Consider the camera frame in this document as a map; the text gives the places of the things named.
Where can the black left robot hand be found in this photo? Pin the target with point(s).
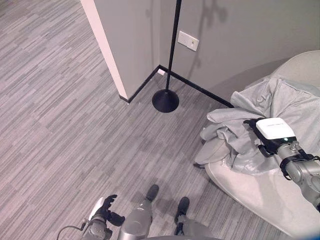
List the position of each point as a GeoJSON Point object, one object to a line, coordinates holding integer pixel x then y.
{"type": "Point", "coordinates": [106, 208]}

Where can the white wall socket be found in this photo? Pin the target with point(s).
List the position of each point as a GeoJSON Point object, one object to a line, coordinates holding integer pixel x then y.
{"type": "Point", "coordinates": [188, 40]}

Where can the black clothes rack stand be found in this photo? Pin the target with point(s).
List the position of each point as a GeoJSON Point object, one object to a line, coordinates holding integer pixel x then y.
{"type": "Point", "coordinates": [169, 65]}

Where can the silver robot leg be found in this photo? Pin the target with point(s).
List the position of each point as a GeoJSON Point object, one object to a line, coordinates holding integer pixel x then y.
{"type": "Point", "coordinates": [140, 217]}
{"type": "Point", "coordinates": [185, 220]}

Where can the silver left robot leg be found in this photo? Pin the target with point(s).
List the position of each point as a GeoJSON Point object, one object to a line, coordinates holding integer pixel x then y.
{"type": "Point", "coordinates": [140, 217]}

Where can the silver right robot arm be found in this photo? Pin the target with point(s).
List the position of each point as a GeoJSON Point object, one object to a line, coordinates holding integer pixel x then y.
{"type": "Point", "coordinates": [301, 167]}

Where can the black skirting board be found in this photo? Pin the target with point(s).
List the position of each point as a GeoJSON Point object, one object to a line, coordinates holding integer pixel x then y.
{"type": "Point", "coordinates": [180, 80]}

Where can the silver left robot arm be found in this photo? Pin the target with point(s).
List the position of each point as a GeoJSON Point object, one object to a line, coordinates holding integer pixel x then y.
{"type": "Point", "coordinates": [97, 228]}

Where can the light grey sofa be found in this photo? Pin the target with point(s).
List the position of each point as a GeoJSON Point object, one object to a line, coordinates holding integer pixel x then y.
{"type": "Point", "coordinates": [270, 180]}

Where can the light grey garment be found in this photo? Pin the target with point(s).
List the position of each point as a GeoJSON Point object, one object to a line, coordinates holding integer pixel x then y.
{"type": "Point", "coordinates": [260, 125]}

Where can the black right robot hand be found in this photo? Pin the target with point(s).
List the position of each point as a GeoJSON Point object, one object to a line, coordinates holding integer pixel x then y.
{"type": "Point", "coordinates": [273, 130]}

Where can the silver right robot leg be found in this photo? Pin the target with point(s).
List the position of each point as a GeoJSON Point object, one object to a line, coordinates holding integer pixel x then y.
{"type": "Point", "coordinates": [185, 220]}

